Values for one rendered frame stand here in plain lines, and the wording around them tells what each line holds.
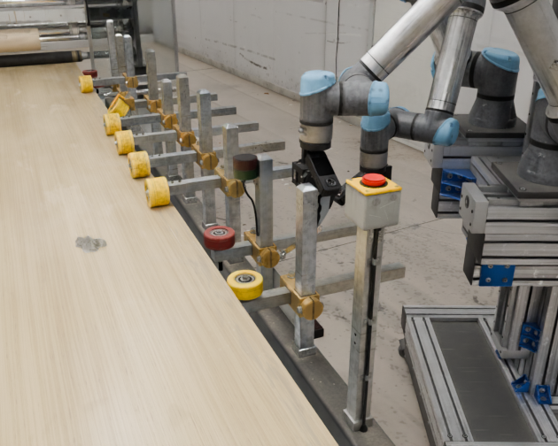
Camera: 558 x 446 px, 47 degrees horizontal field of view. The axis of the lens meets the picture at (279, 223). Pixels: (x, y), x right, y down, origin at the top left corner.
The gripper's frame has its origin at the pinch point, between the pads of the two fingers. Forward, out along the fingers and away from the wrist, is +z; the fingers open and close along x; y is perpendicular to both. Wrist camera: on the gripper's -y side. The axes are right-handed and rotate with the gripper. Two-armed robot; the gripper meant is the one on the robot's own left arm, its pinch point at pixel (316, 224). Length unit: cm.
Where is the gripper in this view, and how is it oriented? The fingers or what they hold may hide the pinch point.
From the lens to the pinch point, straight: 151.1
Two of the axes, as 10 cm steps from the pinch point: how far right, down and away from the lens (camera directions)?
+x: -9.2, 1.6, -3.5
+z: -0.1, 9.1, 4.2
